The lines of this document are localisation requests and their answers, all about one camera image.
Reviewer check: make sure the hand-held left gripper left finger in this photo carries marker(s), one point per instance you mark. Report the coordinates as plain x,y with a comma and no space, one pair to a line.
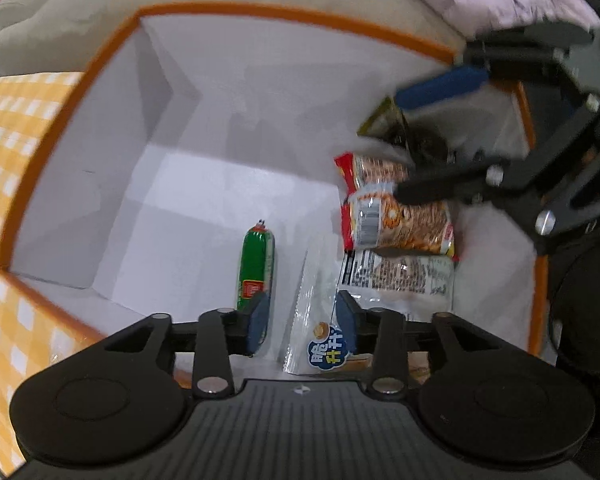
257,322

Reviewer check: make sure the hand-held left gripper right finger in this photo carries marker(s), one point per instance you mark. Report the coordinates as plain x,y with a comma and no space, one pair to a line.
347,325

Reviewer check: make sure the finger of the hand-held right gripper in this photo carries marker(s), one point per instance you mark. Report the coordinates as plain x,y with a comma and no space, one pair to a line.
445,187
440,87

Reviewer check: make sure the red white peanut packet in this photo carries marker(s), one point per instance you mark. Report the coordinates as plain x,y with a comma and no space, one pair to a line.
405,225

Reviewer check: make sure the green sausage stick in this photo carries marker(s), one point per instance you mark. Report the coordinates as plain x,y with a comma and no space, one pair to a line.
255,265

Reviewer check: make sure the black packet yellow print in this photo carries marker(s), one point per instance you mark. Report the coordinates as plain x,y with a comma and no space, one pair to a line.
380,120

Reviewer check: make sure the clear blue-label snack packet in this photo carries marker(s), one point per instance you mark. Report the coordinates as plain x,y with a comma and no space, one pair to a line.
400,280

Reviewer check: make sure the white box with orange rim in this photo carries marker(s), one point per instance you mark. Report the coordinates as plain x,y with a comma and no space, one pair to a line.
205,85

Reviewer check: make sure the yellow checkered tablecloth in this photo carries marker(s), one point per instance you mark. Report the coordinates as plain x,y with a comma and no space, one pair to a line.
10,160

